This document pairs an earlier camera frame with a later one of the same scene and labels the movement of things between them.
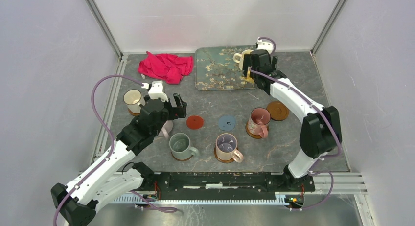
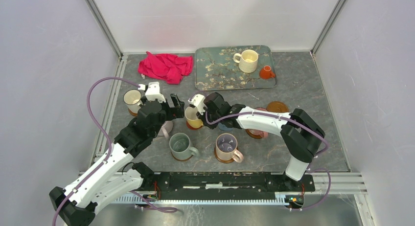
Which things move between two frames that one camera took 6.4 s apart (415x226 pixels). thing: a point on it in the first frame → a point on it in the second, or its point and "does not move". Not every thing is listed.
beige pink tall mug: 226,148 does not move
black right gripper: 247,62 → 203,118
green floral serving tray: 215,69 does not move
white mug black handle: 134,101 does not move
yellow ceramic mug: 248,78 → 191,118
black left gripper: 179,111 does not move
